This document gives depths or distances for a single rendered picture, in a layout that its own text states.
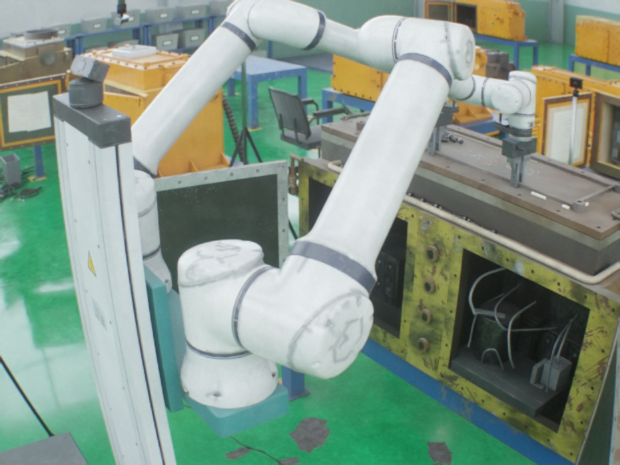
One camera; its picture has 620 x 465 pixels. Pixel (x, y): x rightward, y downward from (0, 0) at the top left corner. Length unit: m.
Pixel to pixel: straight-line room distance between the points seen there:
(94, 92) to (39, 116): 4.24
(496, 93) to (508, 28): 10.69
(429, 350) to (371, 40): 1.27
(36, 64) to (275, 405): 5.91
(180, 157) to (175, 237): 1.77
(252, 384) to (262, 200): 1.51
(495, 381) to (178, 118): 1.27
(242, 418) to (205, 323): 0.21
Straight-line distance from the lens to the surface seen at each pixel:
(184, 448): 3.10
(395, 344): 2.50
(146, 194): 1.57
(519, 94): 1.88
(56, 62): 6.99
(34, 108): 5.48
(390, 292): 2.77
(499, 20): 12.63
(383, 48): 1.39
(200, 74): 1.77
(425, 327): 2.35
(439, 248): 2.18
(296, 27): 1.72
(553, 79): 8.77
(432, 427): 3.21
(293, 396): 3.37
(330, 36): 1.78
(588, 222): 1.91
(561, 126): 4.51
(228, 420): 1.28
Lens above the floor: 2.04
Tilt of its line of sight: 23 degrees down
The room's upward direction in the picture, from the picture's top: 1 degrees counter-clockwise
